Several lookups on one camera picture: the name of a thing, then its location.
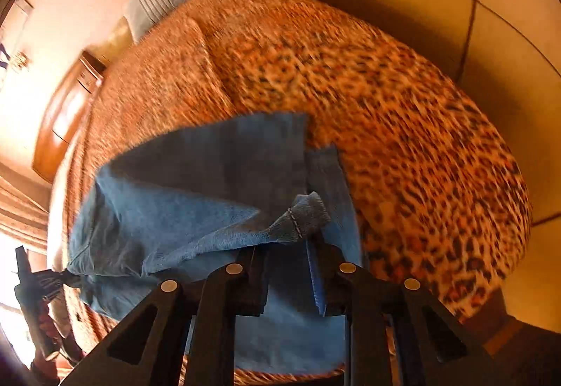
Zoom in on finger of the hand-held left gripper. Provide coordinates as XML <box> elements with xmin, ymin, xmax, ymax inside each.
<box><xmin>41</xmin><ymin>269</ymin><xmax>79</xmax><ymax>303</ymax></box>

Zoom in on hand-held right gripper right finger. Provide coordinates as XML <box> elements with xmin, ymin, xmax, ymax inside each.
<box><xmin>307</xmin><ymin>237</ymin><xmax>498</xmax><ymax>386</ymax></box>

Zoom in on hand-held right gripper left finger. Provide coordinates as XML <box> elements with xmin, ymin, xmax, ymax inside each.
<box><xmin>59</xmin><ymin>246</ymin><xmax>270</xmax><ymax>386</ymax></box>

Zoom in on blue denim pants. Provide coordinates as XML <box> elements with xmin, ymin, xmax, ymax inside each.
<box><xmin>66</xmin><ymin>111</ymin><xmax>364</xmax><ymax>374</ymax></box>

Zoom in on patterned curtain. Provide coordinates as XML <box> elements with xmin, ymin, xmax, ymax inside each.
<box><xmin>0</xmin><ymin>176</ymin><xmax>51</xmax><ymax>255</ymax></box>

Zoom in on wooden headboard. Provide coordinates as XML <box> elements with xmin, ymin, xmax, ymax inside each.
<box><xmin>33</xmin><ymin>50</ymin><xmax>107</xmax><ymax>184</ymax></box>

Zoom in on leopard print bedspread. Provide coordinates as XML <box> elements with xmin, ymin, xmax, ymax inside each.
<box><xmin>46</xmin><ymin>0</ymin><xmax>533</xmax><ymax>386</ymax></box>

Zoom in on grey striped pillow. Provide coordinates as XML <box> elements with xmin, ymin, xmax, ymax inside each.
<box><xmin>123</xmin><ymin>0</ymin><xmax>200</xmax><ymax>42</ymax></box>

